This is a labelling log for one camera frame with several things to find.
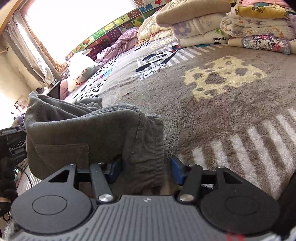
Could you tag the sequin cartoon folded garment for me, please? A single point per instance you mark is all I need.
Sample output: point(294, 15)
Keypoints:
point(264, 42)

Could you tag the colourful alphabet foam mat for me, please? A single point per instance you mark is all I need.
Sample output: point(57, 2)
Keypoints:
point(111, 32)

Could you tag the yellow printed folded garment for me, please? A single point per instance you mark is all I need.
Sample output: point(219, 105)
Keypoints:
point(274, 11)

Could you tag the grey fleece sweatpants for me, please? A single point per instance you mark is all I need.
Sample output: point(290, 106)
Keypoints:
point(84, 133)

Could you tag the cream yellow quilt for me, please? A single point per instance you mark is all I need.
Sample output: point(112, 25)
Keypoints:
point(150, 31)

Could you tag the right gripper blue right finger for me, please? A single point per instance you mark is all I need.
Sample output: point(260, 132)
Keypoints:
point(189, 177)

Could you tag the dark bedside desk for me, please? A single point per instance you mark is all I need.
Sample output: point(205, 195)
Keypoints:
point(53, 90)

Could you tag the Mickey Mouse grey bed blanket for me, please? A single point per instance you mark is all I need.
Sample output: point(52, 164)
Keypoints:
point(220, 105)

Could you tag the white plastic bag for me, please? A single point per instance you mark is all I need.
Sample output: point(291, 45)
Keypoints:
point(81, 68)

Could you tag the brown folded fleece garment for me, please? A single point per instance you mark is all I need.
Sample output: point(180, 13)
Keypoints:
point(178, 11)

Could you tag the purple crumpled blanket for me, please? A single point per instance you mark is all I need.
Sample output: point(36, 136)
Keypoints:
point(124, 43)

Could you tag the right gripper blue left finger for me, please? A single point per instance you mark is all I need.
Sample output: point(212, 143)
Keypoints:
point(102, 176)

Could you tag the pink pillow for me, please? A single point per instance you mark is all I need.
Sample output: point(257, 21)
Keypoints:
point(63, 90)

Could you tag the beige curtain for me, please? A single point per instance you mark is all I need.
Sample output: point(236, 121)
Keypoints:
point(28, 51)

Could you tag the cream star folded blanket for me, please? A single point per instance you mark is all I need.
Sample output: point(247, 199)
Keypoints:
point(238, 26)

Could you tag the white purple flower folded garment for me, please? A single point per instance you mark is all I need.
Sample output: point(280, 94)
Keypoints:
point(197, 26)

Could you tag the white panda folded garment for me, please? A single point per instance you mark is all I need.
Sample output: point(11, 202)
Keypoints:
point(211, 37)

